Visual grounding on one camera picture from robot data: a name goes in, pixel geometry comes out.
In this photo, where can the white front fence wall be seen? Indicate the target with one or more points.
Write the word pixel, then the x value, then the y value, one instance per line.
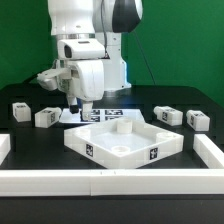
pixel 110 182

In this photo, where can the white sheet with tag markers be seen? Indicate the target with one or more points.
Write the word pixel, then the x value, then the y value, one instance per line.
pixel 99 115

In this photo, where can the white left fence wall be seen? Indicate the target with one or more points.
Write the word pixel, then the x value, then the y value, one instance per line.
pixel 5 146

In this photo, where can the white square table top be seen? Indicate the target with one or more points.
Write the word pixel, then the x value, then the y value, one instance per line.
pixel 123 143

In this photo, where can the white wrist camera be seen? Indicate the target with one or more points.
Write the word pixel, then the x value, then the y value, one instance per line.
pixel 70 50

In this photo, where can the white right fence wall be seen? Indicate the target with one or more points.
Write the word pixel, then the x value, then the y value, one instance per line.
pixel 210 154

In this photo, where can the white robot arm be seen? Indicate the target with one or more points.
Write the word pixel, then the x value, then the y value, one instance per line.
pixel 88 36

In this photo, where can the white fence wall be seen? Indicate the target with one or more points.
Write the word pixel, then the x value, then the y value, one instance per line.
pixel 210 154
pixel 110 182
pixel 5 146

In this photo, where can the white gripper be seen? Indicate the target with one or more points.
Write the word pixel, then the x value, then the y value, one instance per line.
pixel 83 79

